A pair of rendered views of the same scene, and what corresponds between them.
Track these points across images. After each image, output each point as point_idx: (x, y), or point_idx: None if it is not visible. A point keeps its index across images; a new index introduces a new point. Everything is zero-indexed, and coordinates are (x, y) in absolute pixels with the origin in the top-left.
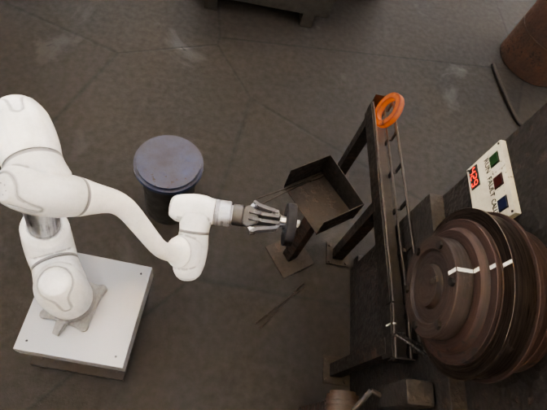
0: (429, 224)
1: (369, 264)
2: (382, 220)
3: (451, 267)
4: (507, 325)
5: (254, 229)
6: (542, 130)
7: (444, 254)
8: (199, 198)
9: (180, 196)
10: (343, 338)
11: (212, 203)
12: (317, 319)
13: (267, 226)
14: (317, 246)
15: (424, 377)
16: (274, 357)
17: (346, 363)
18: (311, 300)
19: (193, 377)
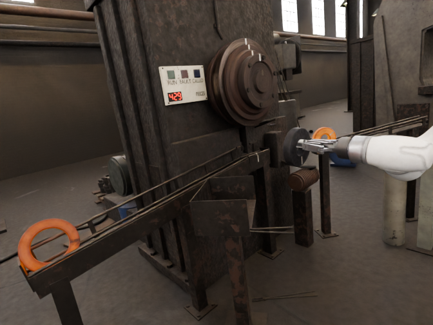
0: (197, 142)
1: (205, 244)
2: (200, 184)
3: (258, 57)
4: (262, 49)
5: (334, 139)
6: (165, 37)
7: (253, 62)
8: (390, 137)
9: (417, 142)
10: (250, 261)
11: (374, 137)
12: (260, 276)
13: (320, 140)
14: (209, 322)
15: (262, 144)
16: (311, 272)
17: (271, 220)
18: (254, 288)
19: (392, 288)
